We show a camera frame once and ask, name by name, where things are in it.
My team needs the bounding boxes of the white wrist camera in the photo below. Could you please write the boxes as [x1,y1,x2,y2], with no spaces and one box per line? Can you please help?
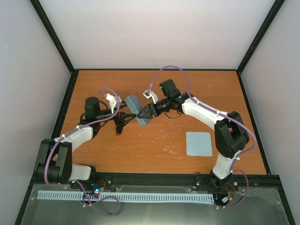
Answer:
[143,90,158,104]
[105,93,122,113]

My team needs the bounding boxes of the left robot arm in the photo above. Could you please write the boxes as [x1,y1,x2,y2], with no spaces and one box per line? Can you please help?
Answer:
[33,94,136,189]

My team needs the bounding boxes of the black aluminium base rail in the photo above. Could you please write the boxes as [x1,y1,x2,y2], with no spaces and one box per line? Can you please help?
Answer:
[32,171,281,193]

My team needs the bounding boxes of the light blue cleaning cloth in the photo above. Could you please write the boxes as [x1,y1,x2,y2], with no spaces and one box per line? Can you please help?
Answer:
[186,132,212,157]

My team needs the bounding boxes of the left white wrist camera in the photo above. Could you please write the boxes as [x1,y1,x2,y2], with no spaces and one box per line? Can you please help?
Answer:
[105,93,122,113]

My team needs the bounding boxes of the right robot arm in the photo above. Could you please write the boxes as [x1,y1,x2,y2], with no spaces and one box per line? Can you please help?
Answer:
[137,79,249,190]

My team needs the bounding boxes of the right controller connector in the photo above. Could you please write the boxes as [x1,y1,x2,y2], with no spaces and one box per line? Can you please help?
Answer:
[214,181,238,209]

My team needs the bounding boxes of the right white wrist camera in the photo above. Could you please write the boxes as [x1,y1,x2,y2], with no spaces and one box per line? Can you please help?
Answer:
[143,90,158,104]

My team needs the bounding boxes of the left controller board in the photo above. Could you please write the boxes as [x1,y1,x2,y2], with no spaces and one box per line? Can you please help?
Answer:
[91,180,107,195]

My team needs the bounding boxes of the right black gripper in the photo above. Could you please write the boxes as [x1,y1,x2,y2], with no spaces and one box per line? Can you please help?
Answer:
[137,97,171,120]

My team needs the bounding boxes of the black sunglasses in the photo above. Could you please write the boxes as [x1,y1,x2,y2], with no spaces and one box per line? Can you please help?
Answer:
[113,112,129,135]

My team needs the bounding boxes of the light blue cable duct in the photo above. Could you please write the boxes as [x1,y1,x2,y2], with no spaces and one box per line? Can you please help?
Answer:
[36,190,214,204]

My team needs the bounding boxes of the black enclosure frame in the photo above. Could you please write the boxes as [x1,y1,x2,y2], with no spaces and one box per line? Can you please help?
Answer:
[14,0,296,225]

